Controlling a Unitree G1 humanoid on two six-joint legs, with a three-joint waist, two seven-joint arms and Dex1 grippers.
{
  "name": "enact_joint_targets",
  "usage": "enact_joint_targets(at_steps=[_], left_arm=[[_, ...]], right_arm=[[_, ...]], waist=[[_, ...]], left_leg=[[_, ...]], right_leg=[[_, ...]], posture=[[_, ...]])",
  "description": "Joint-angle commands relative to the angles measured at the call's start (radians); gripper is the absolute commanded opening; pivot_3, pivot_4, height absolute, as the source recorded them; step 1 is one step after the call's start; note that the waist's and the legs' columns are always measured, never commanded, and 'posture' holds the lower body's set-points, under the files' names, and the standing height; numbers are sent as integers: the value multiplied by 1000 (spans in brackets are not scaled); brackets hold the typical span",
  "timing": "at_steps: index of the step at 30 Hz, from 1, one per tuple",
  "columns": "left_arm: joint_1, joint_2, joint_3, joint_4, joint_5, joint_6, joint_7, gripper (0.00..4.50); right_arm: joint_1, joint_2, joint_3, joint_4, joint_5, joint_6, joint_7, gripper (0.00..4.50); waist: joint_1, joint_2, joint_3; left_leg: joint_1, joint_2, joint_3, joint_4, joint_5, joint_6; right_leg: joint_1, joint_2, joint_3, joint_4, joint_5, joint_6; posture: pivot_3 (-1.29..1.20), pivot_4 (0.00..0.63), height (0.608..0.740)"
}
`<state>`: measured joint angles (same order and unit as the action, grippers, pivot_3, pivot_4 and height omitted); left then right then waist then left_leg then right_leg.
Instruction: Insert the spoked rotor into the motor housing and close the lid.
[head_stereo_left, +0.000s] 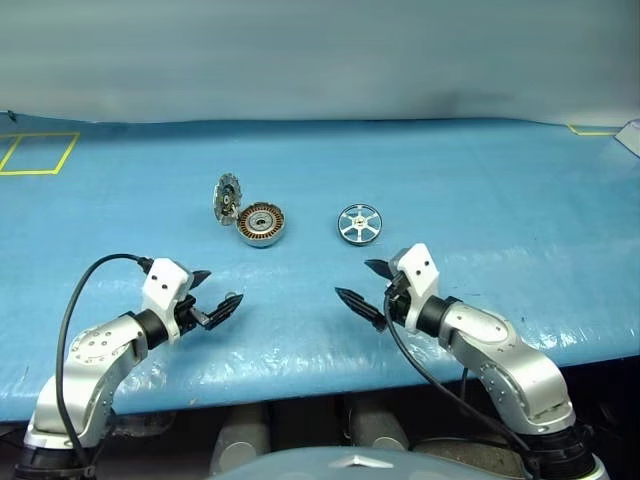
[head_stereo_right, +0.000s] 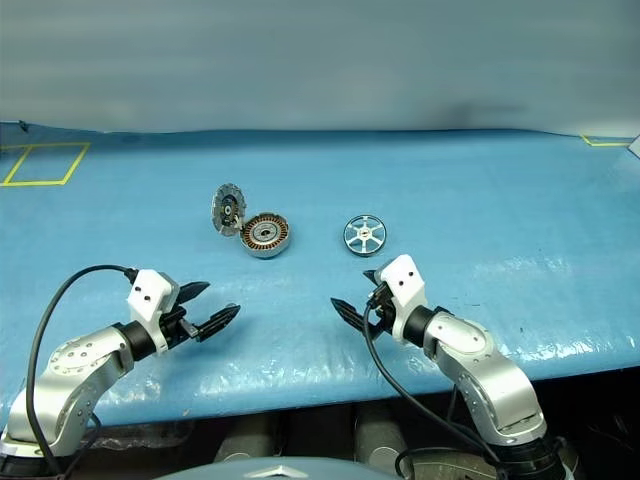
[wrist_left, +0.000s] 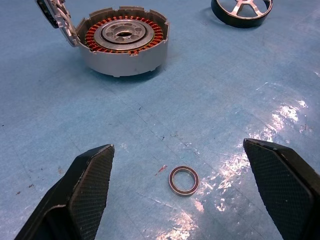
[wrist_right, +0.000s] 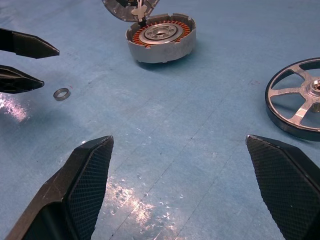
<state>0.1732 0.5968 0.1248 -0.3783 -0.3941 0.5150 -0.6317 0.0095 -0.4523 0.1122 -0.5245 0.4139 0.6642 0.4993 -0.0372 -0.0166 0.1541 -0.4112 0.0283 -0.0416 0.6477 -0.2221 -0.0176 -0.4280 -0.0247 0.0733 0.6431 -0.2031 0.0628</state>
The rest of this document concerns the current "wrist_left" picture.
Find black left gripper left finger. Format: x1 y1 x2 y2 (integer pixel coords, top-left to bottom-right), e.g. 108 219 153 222
14 143 116 240

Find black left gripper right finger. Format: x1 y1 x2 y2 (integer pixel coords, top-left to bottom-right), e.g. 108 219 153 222
242 138 320 240

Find small steel bearing ring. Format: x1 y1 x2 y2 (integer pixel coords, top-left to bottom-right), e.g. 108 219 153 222
168 165 200 197

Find black rotor ring silver spokes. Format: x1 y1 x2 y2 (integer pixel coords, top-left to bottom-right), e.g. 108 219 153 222
210 0 274 29

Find silver motor stator housing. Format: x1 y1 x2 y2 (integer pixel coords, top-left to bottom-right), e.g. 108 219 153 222
75 9 171 78

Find silver finned motor cover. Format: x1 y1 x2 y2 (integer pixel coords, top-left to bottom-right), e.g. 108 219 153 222
34 0 80 48

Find blue plastic table cover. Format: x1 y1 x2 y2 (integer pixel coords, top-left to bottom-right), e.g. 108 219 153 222
0 0 320 240

